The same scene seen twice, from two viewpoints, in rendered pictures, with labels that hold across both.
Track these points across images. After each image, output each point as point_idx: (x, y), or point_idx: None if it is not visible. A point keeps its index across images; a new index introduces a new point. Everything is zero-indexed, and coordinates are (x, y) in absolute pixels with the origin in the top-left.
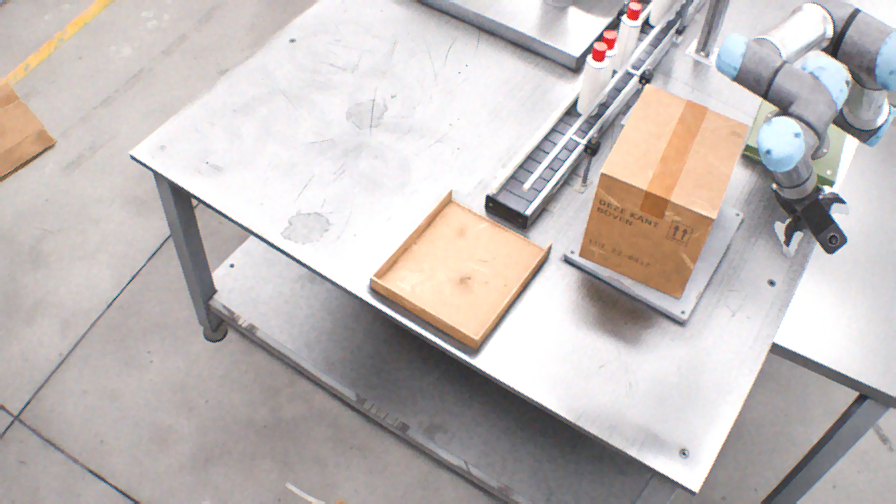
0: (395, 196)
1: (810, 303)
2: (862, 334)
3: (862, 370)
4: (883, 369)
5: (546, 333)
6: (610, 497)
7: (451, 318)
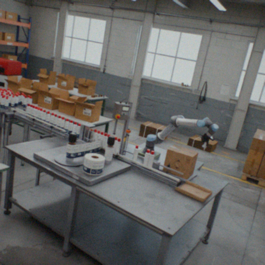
0: (176, 195)
1: None
2: None
3: (199, 164)
4: (198, 162)
5: (204, 187)
6: (197, 224)
7: (206, 195)
